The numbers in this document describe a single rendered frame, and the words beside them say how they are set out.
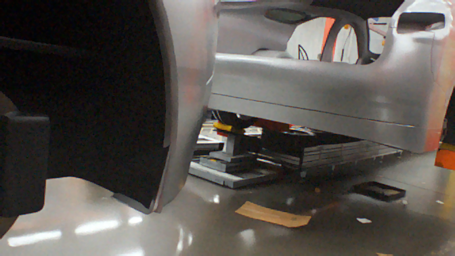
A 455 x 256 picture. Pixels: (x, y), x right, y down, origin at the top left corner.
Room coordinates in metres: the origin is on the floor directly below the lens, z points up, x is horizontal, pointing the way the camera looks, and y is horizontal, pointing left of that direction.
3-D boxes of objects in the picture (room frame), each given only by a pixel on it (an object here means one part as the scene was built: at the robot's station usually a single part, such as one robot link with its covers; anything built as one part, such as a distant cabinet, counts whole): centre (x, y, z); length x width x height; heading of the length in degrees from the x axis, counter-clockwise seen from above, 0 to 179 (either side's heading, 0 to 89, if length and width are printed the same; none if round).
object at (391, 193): (4.38, -1.80, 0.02); 0.52 x 0.42 x 0.04; 136
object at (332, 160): (5.49, -1.30, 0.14); 2.47 x 0.85 x 0.27; 141
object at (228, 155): (4.27, -0.08, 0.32); 0.40 x 0.30 x 0.28; 141
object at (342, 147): (5.23, -1.61, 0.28); 2.47 x 0.06 x 0.22; 141
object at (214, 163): (4.23, -0.05, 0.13); 0.50 x 0.36 x 0.10; 141
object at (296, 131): (4.77, -0.74, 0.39); 0.66 x 0.66 x 0.24
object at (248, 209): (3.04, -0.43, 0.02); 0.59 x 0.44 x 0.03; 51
